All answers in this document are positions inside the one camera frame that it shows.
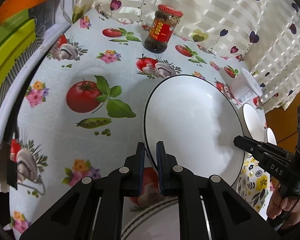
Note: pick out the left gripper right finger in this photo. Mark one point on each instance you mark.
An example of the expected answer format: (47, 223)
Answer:
(165, 164)

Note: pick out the black binder clip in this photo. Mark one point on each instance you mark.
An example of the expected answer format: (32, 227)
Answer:
(11, 173)

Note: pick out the heart print curtain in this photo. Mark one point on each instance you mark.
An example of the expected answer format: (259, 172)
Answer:
(266, 34)

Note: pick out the striped grey box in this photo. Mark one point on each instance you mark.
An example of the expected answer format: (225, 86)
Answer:
(16, 63)

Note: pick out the side shelf white board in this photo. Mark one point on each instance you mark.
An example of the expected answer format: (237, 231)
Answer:
(49, 38)

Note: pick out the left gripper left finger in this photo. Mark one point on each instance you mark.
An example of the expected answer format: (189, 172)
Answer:
(137, 170)

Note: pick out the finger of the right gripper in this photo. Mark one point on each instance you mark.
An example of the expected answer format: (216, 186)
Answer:
(265, 153)

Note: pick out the yellow floral bowl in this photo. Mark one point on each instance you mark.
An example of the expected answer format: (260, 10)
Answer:
(253, 184)

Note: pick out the white plastic yogurt tub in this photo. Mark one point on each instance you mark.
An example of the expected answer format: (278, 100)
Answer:
(244, 87)

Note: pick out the wooden cabinet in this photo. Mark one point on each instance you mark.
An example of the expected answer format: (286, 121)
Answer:
(284, 125)

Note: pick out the fruit print tablecloth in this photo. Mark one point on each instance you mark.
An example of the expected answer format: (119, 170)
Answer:
(82, 114)

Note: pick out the person right hand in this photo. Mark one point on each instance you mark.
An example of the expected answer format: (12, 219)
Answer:
(277, 204)

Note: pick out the chili sauce jar red lid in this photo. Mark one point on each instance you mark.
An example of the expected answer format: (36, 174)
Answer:
(165, 21)

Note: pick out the white green box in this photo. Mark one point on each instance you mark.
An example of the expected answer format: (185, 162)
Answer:
(12, 24)

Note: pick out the white plate black rim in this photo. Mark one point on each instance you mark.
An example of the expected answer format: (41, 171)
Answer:
(197, 125)
(159, 221)

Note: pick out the white ribbed bowl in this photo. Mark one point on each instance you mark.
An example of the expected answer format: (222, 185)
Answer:
(253, 123)
(270, 137)

